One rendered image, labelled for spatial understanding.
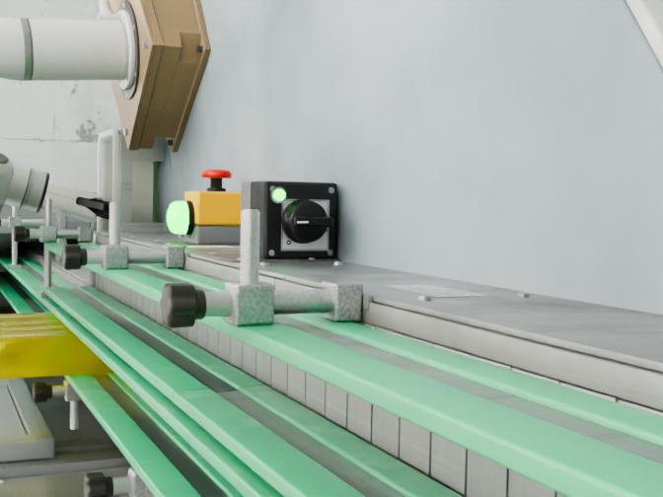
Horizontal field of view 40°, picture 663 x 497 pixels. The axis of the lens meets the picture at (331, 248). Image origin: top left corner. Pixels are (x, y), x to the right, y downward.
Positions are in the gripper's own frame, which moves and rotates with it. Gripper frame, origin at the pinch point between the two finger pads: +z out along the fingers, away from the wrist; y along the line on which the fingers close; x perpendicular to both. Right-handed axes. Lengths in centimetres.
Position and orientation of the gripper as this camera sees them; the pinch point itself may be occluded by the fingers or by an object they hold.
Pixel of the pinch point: (123, 215)
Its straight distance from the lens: 177.0
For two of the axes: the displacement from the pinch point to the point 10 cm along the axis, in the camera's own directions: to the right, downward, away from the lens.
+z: 8.8, 2.5, 4.0
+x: 2.4, -9.7, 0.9
